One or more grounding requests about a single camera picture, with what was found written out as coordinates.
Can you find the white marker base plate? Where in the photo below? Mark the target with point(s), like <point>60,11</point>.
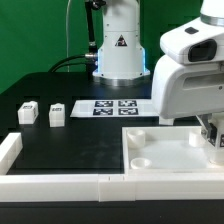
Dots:
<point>113,108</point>

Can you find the white square tabletop part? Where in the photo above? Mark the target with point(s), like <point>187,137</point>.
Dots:
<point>166,149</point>

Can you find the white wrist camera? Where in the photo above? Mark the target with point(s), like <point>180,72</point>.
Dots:
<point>194,42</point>

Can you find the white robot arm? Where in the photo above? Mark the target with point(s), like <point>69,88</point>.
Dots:
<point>121,58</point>

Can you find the white U-shaped obstacle fence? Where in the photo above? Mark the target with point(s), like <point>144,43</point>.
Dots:
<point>101,187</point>

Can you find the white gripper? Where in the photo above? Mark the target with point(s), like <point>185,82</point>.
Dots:
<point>186,90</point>

